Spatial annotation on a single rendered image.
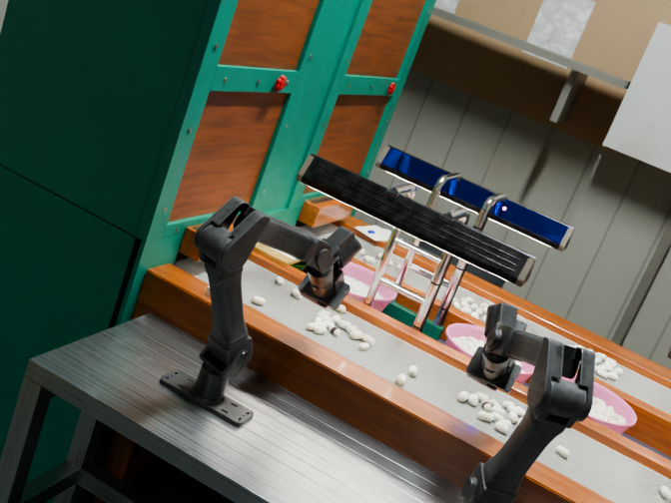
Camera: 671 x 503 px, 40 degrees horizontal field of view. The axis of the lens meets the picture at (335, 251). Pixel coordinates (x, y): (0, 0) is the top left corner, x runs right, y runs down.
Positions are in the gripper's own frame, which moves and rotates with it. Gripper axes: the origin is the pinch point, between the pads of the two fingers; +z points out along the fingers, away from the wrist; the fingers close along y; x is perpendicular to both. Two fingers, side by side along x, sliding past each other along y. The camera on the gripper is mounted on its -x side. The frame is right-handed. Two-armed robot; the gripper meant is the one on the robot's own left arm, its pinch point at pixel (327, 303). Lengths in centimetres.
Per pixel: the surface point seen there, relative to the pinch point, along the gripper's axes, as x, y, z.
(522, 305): -60, -30, 84
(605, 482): 1, -72, 16
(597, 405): -28, -64, 49
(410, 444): 18.8, -32.5, 1.6
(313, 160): -32.0, 24.0, -0.4
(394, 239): -32.4, 1.0, 20.9
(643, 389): -48, -73, 73
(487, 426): 3.5, -43.9, 13.1
